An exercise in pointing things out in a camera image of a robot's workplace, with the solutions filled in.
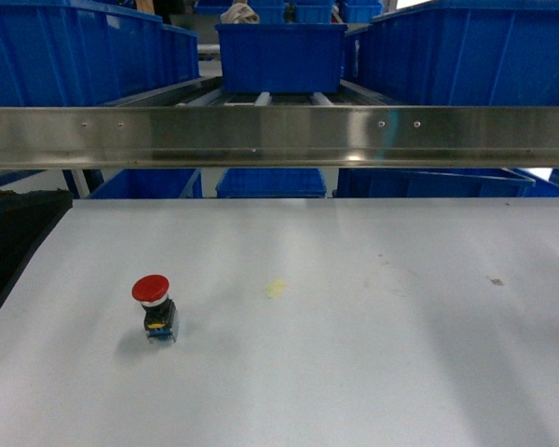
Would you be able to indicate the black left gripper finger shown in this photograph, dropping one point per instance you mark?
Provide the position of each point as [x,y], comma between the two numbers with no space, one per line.
[25,222]

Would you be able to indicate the red mushroom push button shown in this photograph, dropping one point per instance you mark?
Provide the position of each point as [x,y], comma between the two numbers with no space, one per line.
[160,320]

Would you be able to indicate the blue bin lower left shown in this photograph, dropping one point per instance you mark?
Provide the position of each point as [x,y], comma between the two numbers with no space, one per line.
[151,184]

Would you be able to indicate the large blue bin upper left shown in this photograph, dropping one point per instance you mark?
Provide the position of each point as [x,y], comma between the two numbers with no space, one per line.
[86,53]

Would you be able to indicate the large blue bin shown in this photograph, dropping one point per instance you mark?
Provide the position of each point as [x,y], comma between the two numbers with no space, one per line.
[86,53]
[460,53]

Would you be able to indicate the blue bin lower centre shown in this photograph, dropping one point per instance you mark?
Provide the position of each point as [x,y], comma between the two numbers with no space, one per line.
[271,183]

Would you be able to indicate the blue bin upper centre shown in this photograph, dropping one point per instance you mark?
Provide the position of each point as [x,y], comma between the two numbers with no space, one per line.
[281,58]

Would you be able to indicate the beige cloth in background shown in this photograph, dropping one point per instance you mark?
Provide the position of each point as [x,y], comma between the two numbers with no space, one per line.
[240,13]

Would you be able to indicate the blue bin lower right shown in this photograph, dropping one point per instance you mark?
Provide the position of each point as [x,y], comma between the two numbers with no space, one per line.
[417,183]

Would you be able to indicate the large blue bin upper right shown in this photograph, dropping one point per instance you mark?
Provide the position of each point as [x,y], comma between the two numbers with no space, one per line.
[460,53]

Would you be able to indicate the stainless steel shelf rail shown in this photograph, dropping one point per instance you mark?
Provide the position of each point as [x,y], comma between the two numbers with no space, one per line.
[279,136]

